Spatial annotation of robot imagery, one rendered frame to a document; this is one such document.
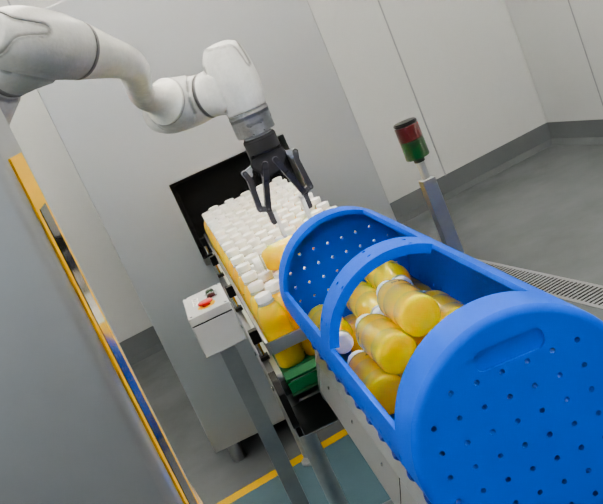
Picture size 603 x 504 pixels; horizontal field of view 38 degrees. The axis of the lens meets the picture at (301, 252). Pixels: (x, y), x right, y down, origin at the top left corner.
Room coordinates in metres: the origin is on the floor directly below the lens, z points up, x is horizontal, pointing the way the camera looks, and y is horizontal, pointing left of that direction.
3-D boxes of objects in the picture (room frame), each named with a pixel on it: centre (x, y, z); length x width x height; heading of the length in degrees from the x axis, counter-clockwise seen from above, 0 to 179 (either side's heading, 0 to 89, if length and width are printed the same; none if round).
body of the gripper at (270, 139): (1.95, -0.02, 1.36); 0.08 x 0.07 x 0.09; 96
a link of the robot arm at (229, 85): (1.96, -0.01, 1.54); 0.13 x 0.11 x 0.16; 58
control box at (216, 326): (2.01, 0.25, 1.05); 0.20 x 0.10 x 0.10; 6
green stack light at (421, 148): (2.26, -0.38, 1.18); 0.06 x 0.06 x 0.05
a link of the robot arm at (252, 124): (1.95, -0.02, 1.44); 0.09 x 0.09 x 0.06
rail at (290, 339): (1.92, -0.05, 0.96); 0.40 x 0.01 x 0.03; 96
